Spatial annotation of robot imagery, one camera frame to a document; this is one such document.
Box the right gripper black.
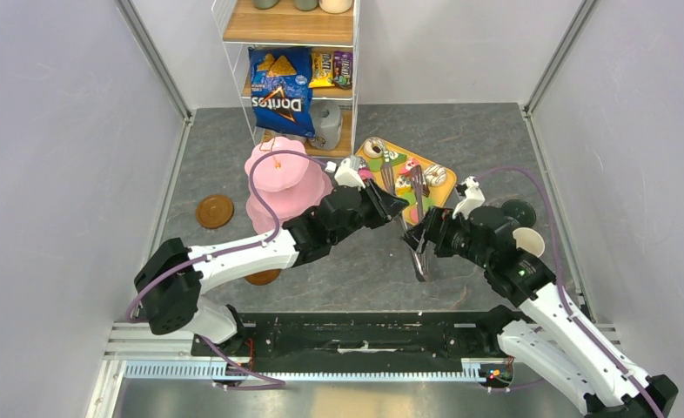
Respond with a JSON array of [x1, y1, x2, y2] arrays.
[[399, 205, 492, 269]]

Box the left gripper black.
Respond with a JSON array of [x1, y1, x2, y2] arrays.
[[330, 177, 409, 246]]

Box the yellow cake slice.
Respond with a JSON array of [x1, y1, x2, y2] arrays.
[[394, 175, 412, 197]]

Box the metal serving tongs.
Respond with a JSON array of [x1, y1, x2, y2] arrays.
[[380, 150, 430, 282]]

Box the green cake slice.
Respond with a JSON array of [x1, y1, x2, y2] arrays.
[[381, 149, 408, 169]]

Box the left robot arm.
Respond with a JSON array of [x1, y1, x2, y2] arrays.
[[134, 179, 408, 356]]

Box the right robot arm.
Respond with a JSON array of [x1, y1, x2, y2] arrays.
[[403, 206, 679, 417]]

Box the pink sandwich cookie front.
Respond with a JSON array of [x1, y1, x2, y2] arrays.
[[406, 205, 426, 225]]

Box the yellow serving tray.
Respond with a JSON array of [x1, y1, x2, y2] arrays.
[[355, 137, 457, 226]]

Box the white striped donut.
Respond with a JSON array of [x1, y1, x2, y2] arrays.
[[423, 164, 448, 187]]

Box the red strawberry cake slice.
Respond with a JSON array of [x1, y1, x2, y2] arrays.
[[399, 157, 420, 178]]

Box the chocolate white donut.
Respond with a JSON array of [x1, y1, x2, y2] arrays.
[[363, 137, 385, 158]]

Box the pink three-tier cake stand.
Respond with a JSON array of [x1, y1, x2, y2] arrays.
[[245, 154, 332, 233]]

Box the grey ceramic mug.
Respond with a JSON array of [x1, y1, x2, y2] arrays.
[[310, 100, 343, 151]]

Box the brown round coaster near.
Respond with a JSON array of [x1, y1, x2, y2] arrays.
[[245, 269, 281, 286]]

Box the brown round coaster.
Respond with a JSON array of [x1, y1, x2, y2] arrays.
[[245, 269, 281, 286], [195, 194, 234, 229]]

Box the yellow M&M candy bag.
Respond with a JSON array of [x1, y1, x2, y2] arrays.
[[309, 52, 334, 89]]

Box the blue Doritos chip bag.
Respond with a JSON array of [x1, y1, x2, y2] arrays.
[[248, 46, 315, 138]]

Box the brown round coaster far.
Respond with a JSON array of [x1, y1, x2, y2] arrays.
[[195, 194, 234, 229]]

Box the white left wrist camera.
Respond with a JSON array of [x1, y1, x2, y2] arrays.
[[324, 155, 365, 188]]

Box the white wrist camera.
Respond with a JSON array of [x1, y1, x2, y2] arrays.
[[453, 176, 485, 219], [324, 155, 365, 188]]

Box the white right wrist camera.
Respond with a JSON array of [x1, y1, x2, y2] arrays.
[[453, 176, 485, 219]]

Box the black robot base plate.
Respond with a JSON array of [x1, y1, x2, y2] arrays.
[[219, 306, 526, 373]]

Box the white wire wooden shelf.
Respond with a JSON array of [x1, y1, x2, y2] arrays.
[[211, 1, 360, 158]]

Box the white cable track rail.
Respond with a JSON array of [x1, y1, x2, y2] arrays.
[[124, 358, 493, 383]]

